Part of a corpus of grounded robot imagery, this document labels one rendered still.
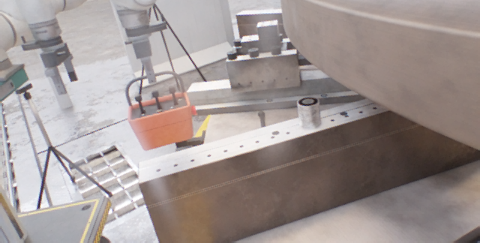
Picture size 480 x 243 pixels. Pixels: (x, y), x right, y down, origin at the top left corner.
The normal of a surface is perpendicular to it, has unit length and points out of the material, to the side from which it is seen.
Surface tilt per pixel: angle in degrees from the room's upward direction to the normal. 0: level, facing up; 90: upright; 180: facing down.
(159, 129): 97
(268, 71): 90
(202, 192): 90
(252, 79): 90
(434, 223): 0
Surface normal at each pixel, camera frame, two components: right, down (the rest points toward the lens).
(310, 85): -0.15, 0.13
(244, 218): 0.27, 0.37
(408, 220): -0.15, -0.90
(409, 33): -0.89, 0.31
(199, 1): 0.56, 0.27
